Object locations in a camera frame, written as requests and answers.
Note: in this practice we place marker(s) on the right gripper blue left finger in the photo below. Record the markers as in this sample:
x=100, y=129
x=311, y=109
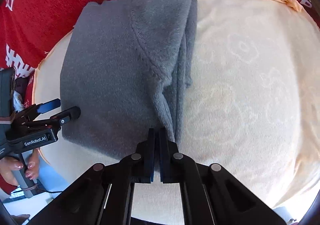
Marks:
x=146, y=163

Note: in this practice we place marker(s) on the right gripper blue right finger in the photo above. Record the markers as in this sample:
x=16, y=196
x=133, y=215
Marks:
x=167, y=149

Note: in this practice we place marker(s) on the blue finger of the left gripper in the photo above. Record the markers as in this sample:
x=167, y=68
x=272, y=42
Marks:
x=67, y=115
x=48, y=106

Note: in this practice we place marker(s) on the grey fleece garment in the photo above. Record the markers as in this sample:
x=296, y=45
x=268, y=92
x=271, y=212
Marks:
x=127, y=67

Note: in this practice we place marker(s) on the person's left hand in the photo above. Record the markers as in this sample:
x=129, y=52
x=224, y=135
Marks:
x=9, y=164

